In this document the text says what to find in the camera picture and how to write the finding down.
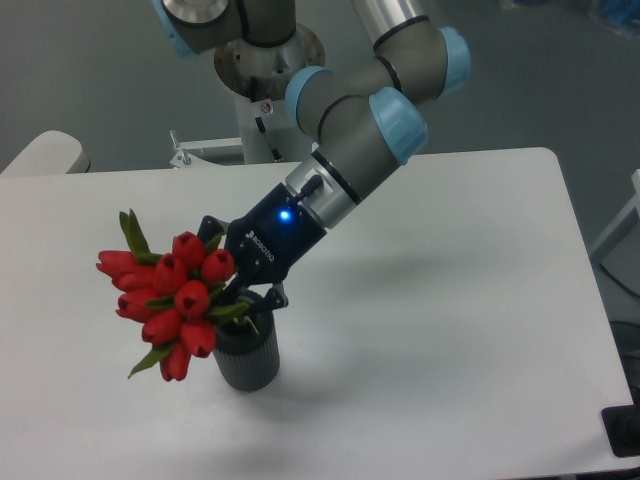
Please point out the black device at table edge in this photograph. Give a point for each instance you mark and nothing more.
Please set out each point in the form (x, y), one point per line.
(622, 429)

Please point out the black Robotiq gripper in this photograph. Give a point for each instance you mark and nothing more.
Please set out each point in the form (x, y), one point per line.
(264, 244)

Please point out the red tulip bouquet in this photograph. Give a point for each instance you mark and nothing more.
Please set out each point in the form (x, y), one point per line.
(174, 296)

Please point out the white pedestal base frame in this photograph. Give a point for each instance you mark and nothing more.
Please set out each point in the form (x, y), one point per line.
(231, 152)

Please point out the white furniture frame right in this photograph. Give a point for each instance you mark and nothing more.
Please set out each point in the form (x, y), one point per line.
(618, 228)

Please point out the white chair back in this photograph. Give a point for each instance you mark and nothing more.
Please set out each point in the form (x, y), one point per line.
(51, 153)

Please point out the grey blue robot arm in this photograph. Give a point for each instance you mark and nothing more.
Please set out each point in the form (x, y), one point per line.
(365, 125)

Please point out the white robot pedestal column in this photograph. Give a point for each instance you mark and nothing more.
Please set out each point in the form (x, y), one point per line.
(258, 78)

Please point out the dark grey ribbed vase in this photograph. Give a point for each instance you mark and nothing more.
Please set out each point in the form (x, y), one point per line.
(248, 360)

